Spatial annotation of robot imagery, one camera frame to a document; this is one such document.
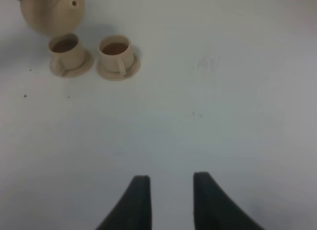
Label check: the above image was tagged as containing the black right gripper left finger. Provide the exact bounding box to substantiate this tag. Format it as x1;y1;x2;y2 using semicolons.
97;175;151;230

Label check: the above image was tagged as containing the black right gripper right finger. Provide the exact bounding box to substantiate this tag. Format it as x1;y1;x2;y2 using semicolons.
193;172;262;230

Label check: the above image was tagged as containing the beige teapot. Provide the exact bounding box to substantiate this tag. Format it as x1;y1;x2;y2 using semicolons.
20;0;85;37

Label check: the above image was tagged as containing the beige right cup saucer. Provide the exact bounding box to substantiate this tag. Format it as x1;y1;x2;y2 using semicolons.
96;54;141;81

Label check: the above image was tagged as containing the beige cup saucer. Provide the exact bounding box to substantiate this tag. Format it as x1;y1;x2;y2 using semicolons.
96;54;141;81
50;50;94;78

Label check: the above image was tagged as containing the beige left cup saucer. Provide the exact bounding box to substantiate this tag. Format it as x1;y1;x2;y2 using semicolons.
50;50;94;78

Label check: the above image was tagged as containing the beige right teacup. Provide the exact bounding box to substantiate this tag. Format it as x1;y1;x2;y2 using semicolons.
99;35;134;77

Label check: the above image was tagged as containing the beige teacup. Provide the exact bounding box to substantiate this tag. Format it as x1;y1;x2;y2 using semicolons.
48;33;86;76
99;35;134;77

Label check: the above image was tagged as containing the beige left teacup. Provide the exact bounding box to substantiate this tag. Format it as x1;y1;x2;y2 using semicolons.
48;33;86;76

